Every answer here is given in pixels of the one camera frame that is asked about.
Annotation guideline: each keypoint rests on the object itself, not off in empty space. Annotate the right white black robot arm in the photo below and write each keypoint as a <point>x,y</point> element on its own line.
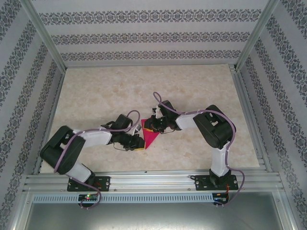
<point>187,121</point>

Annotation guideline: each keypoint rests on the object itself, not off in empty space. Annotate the grey metal sheet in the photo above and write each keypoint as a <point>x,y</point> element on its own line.
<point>153,218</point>

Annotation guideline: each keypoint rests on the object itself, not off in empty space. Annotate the aluminium frame beam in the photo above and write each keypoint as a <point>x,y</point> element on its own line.
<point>20,210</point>
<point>285,210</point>

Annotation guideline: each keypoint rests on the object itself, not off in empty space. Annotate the circuit board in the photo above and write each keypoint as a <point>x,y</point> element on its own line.
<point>220,198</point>
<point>88,197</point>

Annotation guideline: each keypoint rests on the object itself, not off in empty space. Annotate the aluminium mounting rail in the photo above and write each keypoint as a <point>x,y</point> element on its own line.
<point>153,179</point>

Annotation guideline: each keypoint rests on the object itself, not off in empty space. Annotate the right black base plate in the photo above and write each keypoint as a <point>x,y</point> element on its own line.
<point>201,183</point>

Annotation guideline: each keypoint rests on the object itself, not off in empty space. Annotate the aluminium frame post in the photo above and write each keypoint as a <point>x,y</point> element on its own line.
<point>43,33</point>
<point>257,33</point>

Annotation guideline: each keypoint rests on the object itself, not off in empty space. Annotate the right circuit board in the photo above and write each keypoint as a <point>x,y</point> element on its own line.
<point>220,198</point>

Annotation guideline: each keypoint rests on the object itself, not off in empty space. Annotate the left circuit board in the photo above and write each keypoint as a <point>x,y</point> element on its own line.
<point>88,197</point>

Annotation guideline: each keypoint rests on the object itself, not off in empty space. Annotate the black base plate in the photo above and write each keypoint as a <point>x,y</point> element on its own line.
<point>201,183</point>
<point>104,183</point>

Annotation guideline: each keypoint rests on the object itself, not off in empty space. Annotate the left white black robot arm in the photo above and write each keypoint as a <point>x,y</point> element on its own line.
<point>96,137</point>

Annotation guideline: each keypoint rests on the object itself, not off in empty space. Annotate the aluminium side rail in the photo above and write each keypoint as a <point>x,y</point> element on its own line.
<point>251,115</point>
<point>50,117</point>

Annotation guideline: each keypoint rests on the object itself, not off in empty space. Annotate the magenta cloth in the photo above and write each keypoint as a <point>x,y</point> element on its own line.
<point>149,139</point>

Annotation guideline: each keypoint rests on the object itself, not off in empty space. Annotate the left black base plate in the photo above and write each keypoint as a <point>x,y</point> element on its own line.
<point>104,183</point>

